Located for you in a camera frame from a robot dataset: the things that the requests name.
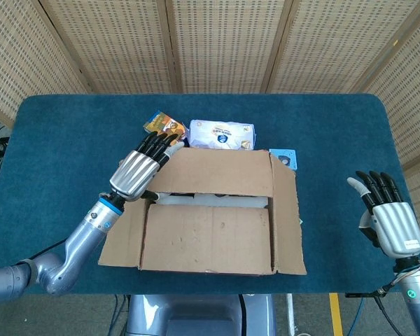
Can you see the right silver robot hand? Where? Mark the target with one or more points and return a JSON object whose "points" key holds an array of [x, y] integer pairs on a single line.
{"points": [[395, 224]]}

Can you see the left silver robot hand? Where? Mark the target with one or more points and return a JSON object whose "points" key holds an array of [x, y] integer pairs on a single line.
{"points": [[133, 173]]}

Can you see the red cardboard box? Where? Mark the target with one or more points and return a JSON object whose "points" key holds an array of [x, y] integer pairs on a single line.
{"points": [[210, 241]]}

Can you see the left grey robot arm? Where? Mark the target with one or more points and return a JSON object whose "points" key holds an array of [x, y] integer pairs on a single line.
{"points": [[73, 252]]}

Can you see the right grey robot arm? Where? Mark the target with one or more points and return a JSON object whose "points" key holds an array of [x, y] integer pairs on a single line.
{"points": [[418, 301]]}

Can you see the colourful snack packet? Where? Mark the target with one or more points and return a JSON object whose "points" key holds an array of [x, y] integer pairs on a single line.
{"points": [[166, 124]]}

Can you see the blue table cloth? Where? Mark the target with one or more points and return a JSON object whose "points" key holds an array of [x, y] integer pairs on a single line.
{"points": [[56, 157]]}

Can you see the white tissue pack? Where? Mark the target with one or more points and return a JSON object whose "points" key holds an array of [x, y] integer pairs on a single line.
{"points": [[220, 134]]}

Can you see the white foam insert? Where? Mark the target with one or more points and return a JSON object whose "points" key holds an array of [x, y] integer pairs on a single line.
{"points": [[231, 201]]}

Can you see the light blue square card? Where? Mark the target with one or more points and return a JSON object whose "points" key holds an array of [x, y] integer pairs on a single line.
{"points": [[283, 157]]}

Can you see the woven folding screen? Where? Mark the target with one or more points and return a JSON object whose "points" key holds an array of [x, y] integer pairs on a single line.
{"points": [[224, 45]]}

